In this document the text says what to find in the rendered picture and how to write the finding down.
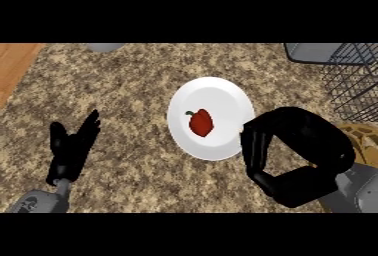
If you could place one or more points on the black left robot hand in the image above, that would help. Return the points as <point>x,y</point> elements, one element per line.
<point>68,150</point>

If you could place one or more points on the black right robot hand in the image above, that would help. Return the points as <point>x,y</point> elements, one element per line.
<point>300,140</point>

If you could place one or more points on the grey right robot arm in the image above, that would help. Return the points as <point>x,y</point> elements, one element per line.
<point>351,190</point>

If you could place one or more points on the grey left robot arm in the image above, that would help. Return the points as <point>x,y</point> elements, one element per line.
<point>46,199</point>

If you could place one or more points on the yellow patterned placemat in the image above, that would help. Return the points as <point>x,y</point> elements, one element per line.
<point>363,140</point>

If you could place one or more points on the white round plate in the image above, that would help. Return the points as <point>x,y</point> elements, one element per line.
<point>211,118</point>

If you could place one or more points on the red bell pepper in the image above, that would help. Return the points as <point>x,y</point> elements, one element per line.
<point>201,123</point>

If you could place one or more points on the grey tray with dark rim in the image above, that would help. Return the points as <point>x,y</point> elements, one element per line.
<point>315,52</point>

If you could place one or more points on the grey rounded object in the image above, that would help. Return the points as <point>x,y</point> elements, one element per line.
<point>103,47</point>

